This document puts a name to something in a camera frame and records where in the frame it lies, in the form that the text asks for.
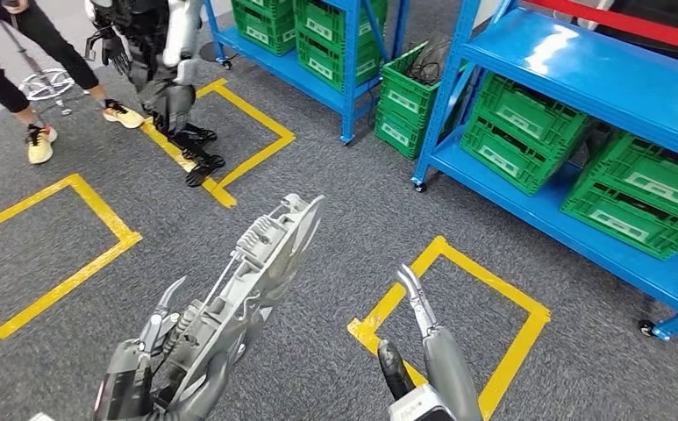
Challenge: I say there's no blue metal shelf rack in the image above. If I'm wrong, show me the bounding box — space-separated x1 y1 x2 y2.
410 0 678 341
203 0 410 145

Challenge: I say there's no chrome wheeled stand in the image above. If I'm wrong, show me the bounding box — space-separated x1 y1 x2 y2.
0 17 77 118

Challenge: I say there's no red barrier belt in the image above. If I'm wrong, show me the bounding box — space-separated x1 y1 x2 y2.
524 0 678 56

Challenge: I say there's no silver wheel hubcap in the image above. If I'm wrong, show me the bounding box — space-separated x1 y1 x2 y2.
152 193 327 410

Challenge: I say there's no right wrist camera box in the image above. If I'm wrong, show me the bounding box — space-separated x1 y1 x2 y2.
388 383 459 421

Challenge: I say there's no black silver humanoid robot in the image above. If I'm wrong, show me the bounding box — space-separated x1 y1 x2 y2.
84 0 227 189

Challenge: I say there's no green plastic crate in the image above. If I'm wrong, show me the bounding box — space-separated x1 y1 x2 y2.
585 130 678 229
231 0 293 18
460 116 578 196
293 0 389 56
560 180 678 260
380 41 467 121
296 40 384 94
475 72 592 153
375 104 432 161
232 5 296 58

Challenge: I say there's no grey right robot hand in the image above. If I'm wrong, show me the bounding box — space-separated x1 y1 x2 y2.
375 263 486 421

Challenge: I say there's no yellow floor tape square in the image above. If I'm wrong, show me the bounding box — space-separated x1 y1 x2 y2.
346 235 552 421
0 173 143 346
139 78 296 209

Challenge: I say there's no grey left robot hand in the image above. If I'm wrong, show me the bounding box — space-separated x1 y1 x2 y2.
93 275 248 421

